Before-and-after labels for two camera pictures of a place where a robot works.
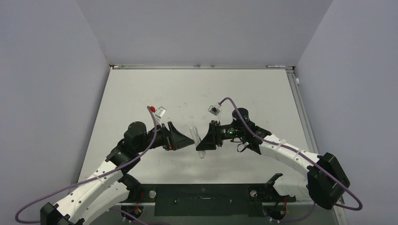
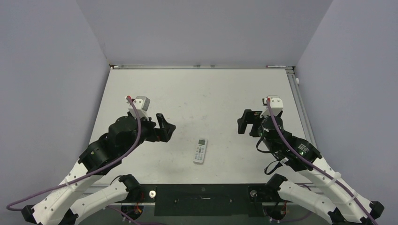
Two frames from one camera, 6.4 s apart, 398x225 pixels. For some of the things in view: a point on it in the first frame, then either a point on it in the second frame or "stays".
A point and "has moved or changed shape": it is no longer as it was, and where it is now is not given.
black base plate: [207, 200] stays
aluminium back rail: [194, 67] stays
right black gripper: [215, 133] → [249, 116]
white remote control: [197, 139] has moved or changed shape
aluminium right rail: [303, 114] stays
